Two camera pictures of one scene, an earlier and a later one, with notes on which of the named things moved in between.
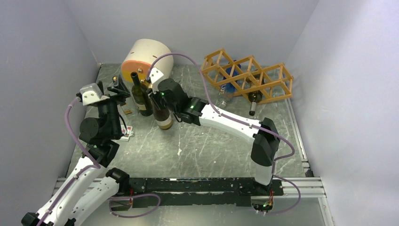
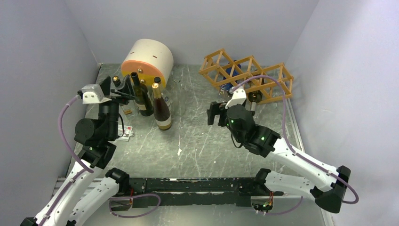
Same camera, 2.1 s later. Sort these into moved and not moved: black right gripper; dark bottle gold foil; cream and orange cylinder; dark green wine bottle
Moved: black right gripper
Not moved: cream and orange cylinder; dark bottle gold foil; dark green wine bottle
